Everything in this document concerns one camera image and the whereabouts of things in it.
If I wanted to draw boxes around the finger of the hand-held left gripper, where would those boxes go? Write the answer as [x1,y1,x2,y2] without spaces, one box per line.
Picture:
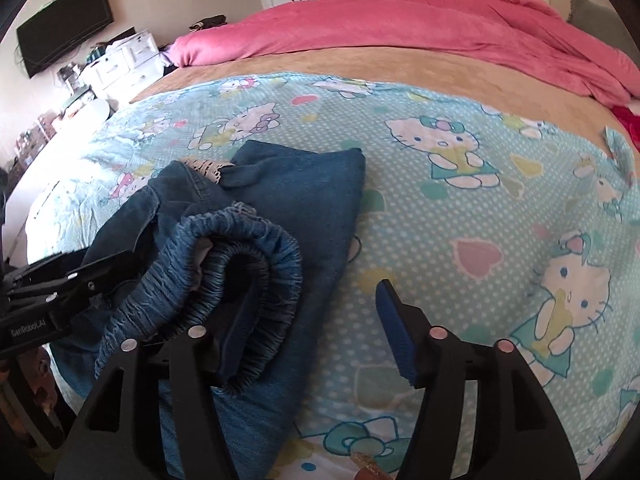
[4,250,139,312]
[6,252,85,287]

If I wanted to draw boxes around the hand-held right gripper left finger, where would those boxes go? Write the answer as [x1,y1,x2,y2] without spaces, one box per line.
[54,325,237,480]

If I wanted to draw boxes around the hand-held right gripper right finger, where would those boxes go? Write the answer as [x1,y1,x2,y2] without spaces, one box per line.
[375,280,581,480]

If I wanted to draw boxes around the blue denim pants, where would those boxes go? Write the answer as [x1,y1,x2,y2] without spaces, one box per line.
[50,140,367,480]

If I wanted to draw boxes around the person's left hand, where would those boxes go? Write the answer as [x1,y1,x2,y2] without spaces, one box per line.
[22,349,56,413]

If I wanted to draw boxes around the person's right hand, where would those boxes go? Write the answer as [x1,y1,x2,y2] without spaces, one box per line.
[349,452,383,480]

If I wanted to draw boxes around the light blue cartoon printed blanket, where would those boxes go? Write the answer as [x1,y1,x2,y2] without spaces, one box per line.
[27,72,640,480]

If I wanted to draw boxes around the white desk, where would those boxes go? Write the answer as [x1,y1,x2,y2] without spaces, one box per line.
[5,97,111,261]

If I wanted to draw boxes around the group of small desk bottles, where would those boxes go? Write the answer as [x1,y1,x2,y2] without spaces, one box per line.
[12,45,108,161]

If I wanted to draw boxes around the white storage drawers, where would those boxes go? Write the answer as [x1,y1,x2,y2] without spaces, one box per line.
[80,27,166,103]

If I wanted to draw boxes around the tan bed blanket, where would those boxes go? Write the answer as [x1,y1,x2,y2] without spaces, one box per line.
[130,45,640,161]

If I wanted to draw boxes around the pink duvet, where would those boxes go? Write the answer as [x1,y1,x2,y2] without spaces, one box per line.
[172,0,640,108]

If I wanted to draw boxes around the red pillow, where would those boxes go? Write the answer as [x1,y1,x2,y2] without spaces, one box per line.
[611,102,640,152]

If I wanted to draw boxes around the grey cushion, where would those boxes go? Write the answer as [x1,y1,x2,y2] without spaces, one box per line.
[567,0,632,57]

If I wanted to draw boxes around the black wall television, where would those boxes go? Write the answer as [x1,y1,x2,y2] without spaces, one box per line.
[15,0,115,80]

